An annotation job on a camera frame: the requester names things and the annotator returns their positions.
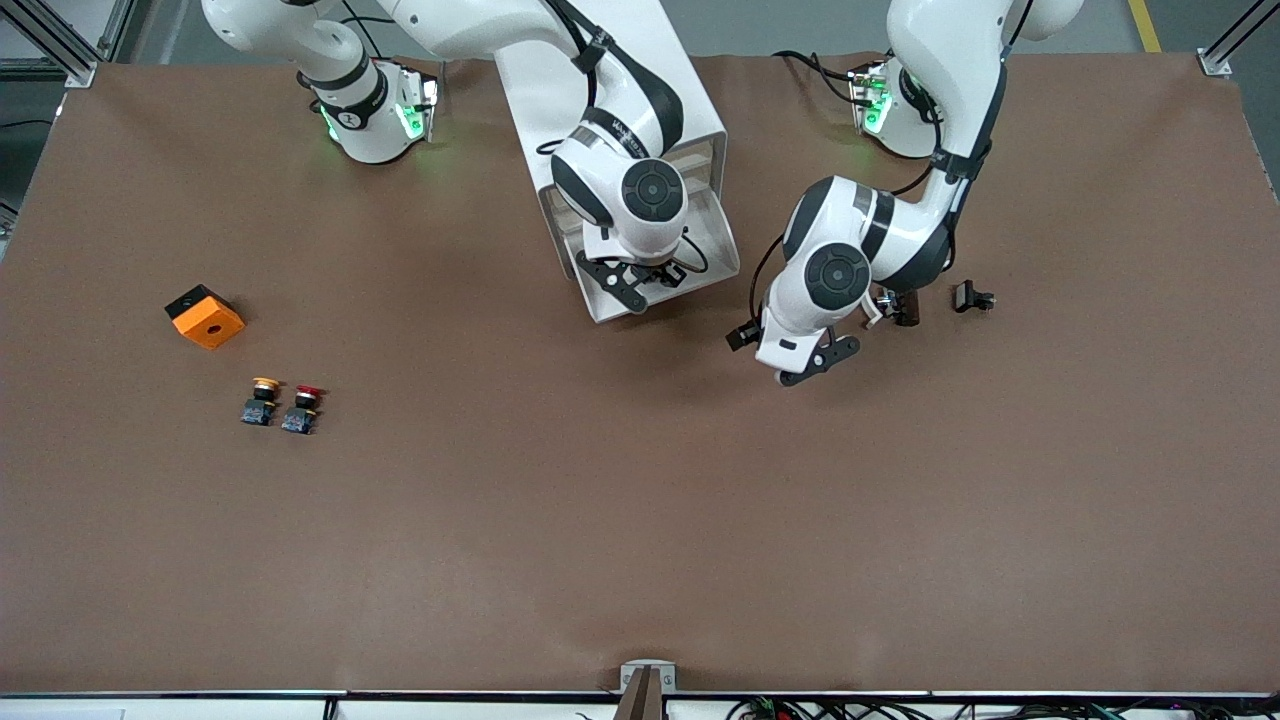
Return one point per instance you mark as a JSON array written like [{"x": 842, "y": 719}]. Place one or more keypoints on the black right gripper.
[{"x": 657, "y": 273}]

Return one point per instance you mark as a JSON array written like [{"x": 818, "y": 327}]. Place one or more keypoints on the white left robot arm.
[{"x": 960, "y": 50}]

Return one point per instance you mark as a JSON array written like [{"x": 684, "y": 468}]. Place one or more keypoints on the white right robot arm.
[{"x": 375, "y": 145}]

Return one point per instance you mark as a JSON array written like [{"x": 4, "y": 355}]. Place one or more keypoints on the red push button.
[{"x": 302, "y": 408}]

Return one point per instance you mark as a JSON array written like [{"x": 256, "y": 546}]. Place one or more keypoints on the yellow push button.
[{"x": 262, "y": 400}]

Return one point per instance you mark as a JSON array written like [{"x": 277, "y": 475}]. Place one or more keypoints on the brown table mat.
[{"x": 640, "y": 500}]

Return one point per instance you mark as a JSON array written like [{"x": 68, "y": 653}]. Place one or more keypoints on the orange box with hole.
[{"x": 210, "y": 322}]

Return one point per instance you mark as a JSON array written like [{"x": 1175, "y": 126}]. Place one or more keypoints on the brown switch component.
[{"x": 908, "y": 310}]

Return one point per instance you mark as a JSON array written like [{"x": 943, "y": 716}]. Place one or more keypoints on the black switch component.
[{"x": 965, "y": 296}]

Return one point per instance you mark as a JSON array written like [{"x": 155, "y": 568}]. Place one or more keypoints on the metal table edge bracket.
[{"x": 648, "y": 700}]

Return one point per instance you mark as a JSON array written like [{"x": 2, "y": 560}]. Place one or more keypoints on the aluminium frame post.
[
  {"x": 1215, "y": 65},
  {"x": 82, "y": 75}
]

